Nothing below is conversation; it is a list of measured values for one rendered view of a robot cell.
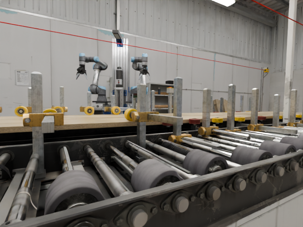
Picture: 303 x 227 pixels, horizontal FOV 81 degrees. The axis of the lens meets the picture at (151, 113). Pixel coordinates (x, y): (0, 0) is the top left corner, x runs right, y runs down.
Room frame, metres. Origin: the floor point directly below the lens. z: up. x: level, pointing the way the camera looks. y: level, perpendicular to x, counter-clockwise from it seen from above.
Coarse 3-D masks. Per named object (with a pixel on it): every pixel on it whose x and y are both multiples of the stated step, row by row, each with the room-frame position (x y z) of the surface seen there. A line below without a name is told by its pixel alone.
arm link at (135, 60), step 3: (132, 57) 2.45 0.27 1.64; (135, 57) 2.45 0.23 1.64; (138, 57) 2.46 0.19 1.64; (132, 60) 2.45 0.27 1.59; (135, 60) 2.45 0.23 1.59; (138, 60) 2.45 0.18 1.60; (135, 63) 2.53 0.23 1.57; (132, 66) 2.78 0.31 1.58; (135, 66) 2.70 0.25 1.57; (135, 69) 2.83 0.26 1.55
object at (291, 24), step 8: (296, 0) 1.85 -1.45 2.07; (296, 8) 1.86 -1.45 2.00; (288, 24) 1.88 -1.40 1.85; (288, 32) 1.87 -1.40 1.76; (288, 40) 1.87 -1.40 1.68; (288, 48) 1.87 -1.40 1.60; (288, 56) 1.86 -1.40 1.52; (288, 64) 1.86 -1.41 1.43; (288, 72) 1.86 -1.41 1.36; (288, 80) 1.85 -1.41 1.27; (288, 88) 1.85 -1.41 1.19; (288, 96) 1.84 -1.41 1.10; (288, 104) 1.84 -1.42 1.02; (288, 112) 1.84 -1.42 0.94; (288, 120) 1.84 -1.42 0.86
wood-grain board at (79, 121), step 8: (224, 112) 2.53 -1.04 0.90; (240, 112) 2.60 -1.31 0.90; (248, 112) 2.63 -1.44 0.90; (264, 112) 2.71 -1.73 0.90; (272, 112) 2.75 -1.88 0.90; (280, 112) 2.79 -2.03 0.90; (0, 120) 1.06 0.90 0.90; (8, 120) 1.06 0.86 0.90; (16, 120) 1.07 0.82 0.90; (64, 120) 1.11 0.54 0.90; (72, 120) 1.11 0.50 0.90; (80, 120) 1.12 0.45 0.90; (88, 120) 1.13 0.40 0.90; (96, 120) 1.13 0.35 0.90; (104, 120) 1.14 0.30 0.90; (112, 120) 1.15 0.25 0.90; (120, 120) 1.15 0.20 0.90; (128, 120) 1.16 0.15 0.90; (184, 120) 1.29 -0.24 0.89; (200, 120) 1.36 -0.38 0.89; (224, 120) 1.50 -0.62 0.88; (0, 128) 0.78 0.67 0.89; (8, 128) 0.80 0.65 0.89; (16, 128) 0.81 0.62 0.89; (24, 128) 0.82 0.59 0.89; (56, 128) 0.89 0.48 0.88; (64, 128) 0.91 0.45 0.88; (72, 128) 0.92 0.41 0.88; (80, 128) 0.94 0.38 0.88
